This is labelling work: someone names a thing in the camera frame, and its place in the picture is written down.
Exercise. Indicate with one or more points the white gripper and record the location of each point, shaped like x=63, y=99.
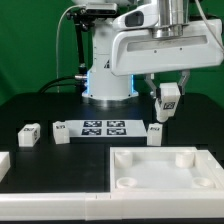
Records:
x=136, y=51

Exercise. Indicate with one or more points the white square table top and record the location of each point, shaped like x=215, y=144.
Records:
x=164, y=168

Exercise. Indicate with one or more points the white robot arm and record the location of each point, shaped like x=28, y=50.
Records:
x=166, y=18

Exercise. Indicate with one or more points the white sheet with markers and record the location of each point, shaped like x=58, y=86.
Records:
x=106, y=128

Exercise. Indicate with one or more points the silver camera on stand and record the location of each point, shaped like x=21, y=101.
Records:
x=101, y=8

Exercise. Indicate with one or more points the black camera stand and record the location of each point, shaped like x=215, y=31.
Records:
x=80, y=40

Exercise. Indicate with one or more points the white right fence rail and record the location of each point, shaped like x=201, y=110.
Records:
x=218, y=161

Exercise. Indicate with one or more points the white fence rail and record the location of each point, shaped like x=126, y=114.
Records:
x=4, y=164
x=111, y=206
x=218, y=161

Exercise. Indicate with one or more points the white front fence rail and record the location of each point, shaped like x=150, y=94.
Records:
x=111, y=206

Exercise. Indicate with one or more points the white left fence rail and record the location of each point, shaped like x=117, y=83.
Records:
x=4, y=164

